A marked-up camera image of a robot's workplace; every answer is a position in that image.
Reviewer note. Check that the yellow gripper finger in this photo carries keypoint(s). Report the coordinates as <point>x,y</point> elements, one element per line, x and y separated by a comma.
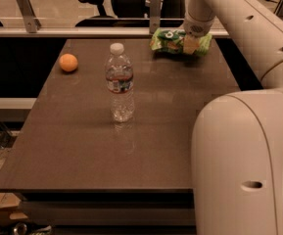
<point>190,44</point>

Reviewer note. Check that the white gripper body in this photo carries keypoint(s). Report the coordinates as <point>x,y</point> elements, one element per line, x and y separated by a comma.
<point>197,27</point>

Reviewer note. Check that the green rice chip bag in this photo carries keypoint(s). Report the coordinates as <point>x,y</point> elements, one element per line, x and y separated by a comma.
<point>171,41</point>

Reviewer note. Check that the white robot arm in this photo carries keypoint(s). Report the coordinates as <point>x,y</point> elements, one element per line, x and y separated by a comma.
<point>237,140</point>

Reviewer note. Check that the clear plastic water bottle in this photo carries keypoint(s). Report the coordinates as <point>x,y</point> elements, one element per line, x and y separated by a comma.
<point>119,78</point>

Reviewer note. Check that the black office chair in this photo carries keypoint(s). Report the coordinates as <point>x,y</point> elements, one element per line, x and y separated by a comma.
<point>134,13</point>

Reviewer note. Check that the orange fruit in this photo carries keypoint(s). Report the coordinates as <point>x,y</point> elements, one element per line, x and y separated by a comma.
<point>68,62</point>

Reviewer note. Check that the grey table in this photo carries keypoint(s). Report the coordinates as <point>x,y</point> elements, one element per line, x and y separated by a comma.
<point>72,165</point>

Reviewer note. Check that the centre metal rail bracket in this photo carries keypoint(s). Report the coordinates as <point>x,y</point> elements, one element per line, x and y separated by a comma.
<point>155,15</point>

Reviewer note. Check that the metal rail bracket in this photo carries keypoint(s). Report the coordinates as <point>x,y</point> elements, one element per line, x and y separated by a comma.
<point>31,22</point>
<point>155,15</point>

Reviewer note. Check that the left metal rail bracket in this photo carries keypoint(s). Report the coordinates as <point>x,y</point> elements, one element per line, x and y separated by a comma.
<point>31,22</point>

